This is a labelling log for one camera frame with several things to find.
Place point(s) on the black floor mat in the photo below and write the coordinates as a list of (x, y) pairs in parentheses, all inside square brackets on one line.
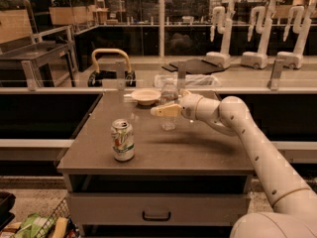
[(194, 66)]

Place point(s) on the wire basket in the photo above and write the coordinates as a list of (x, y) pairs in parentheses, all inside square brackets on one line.
[(58, 225)]

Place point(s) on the grey metal side table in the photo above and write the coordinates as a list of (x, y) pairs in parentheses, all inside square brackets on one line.
[(45, 64)]

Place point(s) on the white background robot right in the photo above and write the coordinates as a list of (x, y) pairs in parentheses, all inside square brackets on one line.
[(299, 21)]

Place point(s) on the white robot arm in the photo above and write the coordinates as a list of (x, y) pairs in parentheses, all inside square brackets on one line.
[(293, 201)]

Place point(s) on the grey counter cabinet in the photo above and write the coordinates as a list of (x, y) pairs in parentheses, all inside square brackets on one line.
[(191, 159)]

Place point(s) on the grey drawer with black handle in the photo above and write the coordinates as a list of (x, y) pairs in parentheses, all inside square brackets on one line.
[(157, 209)]

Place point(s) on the white background robot middle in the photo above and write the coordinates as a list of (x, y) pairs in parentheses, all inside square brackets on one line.
[(260, 22)]

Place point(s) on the white bowl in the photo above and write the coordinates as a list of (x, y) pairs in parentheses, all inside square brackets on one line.
[(145, 96)]

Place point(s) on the wooden planter box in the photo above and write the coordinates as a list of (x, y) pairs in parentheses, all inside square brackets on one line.
[(72, 15)]

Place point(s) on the green white soda can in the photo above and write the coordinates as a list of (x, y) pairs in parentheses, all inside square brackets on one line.
[(123, 143)]

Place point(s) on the clear plastic bin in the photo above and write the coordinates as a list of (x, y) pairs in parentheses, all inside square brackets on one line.
[(191, 80)]

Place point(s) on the green snack bag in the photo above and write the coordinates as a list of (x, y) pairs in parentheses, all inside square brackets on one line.
[(35, 226)]

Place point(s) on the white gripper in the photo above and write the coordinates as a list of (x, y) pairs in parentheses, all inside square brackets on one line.
[(190, 106)]

